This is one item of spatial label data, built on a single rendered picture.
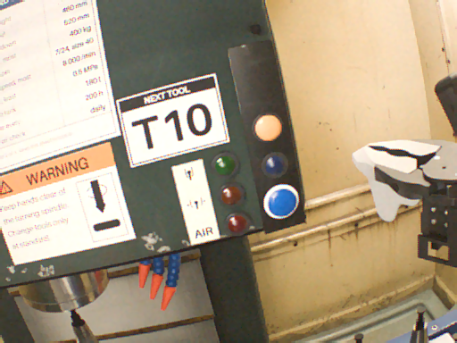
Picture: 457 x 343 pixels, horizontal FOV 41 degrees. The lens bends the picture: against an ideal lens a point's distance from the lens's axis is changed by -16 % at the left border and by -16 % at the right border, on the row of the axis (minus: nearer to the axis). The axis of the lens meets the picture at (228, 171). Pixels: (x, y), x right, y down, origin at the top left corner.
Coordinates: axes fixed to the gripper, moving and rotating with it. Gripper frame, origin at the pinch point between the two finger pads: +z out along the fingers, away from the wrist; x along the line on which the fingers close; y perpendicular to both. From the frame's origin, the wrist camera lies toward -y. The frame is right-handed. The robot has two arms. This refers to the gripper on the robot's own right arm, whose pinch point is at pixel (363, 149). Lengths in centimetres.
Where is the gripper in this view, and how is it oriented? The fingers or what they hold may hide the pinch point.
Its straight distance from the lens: 61.2
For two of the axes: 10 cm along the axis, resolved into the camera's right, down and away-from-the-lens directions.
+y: 1.9, 9.1, 3.8
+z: -6.5, -1.7, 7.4
